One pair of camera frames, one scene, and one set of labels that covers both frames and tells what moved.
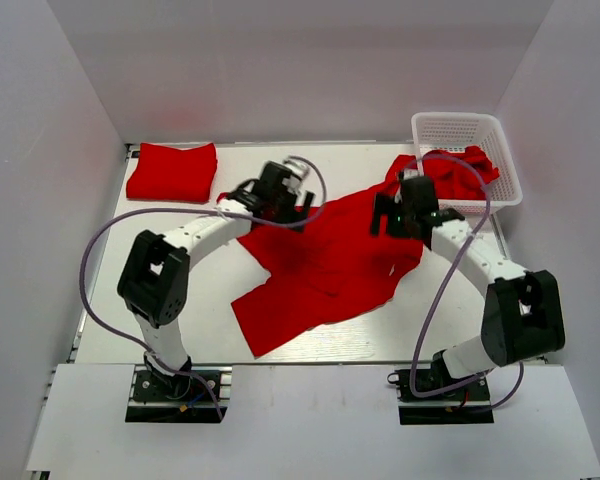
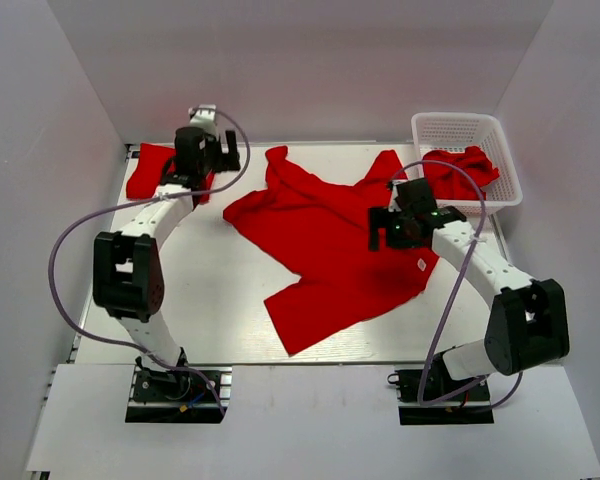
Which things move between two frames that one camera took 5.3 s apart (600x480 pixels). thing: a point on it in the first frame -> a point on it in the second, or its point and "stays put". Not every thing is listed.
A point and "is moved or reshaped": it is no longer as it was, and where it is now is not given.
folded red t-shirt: (173, 174) stays put
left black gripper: (294, 217) -> (228, 161)
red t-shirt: (328, 270) is moved or reshaped
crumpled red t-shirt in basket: (459, 175) stays put
